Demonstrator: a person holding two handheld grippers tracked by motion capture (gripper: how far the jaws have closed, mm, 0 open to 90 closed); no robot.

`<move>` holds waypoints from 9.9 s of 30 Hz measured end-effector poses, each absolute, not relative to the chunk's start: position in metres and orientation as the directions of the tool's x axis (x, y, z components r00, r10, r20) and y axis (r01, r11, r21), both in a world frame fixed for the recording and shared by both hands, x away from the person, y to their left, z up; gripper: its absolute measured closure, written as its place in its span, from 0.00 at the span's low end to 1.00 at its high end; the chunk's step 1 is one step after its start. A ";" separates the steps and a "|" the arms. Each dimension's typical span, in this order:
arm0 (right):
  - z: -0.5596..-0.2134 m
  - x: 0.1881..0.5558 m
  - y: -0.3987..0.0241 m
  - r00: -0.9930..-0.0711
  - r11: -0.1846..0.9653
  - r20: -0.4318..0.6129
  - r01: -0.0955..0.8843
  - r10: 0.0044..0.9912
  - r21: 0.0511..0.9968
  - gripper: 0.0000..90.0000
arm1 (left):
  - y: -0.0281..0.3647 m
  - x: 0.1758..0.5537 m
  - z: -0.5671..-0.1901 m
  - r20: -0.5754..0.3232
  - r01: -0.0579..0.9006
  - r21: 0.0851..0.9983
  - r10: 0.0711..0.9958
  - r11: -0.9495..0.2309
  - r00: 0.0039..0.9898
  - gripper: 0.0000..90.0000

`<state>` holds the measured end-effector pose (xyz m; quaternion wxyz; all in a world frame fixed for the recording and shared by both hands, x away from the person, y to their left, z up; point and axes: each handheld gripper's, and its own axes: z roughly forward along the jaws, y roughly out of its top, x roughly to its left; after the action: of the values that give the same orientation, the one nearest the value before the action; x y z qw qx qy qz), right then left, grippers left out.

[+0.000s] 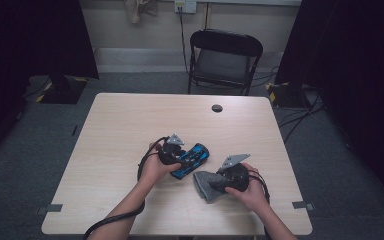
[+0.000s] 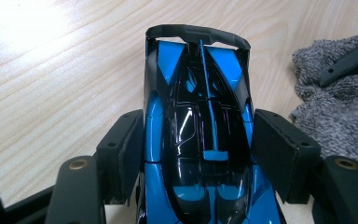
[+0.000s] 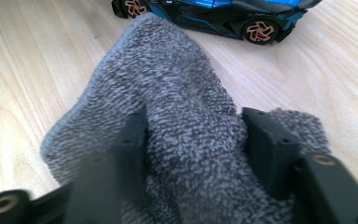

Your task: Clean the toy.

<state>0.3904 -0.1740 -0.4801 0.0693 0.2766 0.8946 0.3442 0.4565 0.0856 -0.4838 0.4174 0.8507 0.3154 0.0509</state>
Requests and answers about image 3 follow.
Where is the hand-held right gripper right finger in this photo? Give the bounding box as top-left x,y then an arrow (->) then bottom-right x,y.
241,106 -> 301,201

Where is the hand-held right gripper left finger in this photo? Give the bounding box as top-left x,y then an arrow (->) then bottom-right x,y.
110,105 -> 150,200

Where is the grey terry towel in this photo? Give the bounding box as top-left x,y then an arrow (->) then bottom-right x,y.
40,12 -> 332,224

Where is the blue and black toy car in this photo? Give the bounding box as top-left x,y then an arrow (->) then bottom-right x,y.
111,0 -> 324,46

